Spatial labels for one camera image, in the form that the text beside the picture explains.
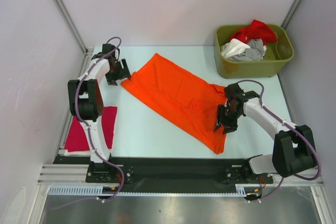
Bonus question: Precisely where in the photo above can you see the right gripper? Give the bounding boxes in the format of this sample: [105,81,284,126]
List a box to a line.
[213,104,242,135]

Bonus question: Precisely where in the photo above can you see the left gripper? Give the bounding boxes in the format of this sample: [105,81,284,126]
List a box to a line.
[105,59,130,86]

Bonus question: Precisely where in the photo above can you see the orange t-shirt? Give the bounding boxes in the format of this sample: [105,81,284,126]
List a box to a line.
[121,54,227,154]

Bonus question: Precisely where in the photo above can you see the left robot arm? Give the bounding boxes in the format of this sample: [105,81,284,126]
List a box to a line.
[68,42,131,183]

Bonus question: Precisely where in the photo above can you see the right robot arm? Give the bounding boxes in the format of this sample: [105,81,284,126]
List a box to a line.
[214,82,321,183]

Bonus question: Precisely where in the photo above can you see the white t-shirt in bin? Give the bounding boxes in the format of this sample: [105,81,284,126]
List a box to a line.
[221,38,250,59]

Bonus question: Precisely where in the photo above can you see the grey t-shirt in bin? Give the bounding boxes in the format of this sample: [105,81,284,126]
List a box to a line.
[227,39,267,61]

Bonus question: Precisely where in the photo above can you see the folded magenta t-shirt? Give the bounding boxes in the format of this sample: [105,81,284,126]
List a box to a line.
[64,106,118,153]

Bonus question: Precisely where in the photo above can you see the olive green plastic bin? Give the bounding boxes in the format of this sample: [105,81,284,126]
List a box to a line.
[214,20,295,79]

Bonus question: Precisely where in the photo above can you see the red t-shirt in bin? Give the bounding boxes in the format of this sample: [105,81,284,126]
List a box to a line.
[229,19,277,45]

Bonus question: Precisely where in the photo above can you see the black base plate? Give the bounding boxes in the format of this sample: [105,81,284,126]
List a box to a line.
[53,156,274,193]

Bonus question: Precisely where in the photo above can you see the aluminium frame rail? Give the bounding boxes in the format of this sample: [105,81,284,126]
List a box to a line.
[37,164,324,187]

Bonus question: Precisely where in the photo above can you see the left aluminium corner post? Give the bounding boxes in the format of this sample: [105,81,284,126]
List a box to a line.
[53,0,88,54]

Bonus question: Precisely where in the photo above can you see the white slotted cable duct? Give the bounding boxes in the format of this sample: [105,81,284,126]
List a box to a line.
[48,185,261,197]

